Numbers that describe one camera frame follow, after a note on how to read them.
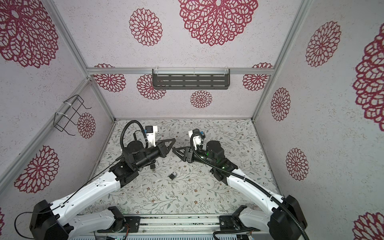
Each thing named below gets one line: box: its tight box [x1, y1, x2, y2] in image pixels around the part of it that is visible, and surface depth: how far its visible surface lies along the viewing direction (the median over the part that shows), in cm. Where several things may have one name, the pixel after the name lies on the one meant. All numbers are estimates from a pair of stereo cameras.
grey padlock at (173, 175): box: [168, 171, 178, 180], surface depth 92 cm
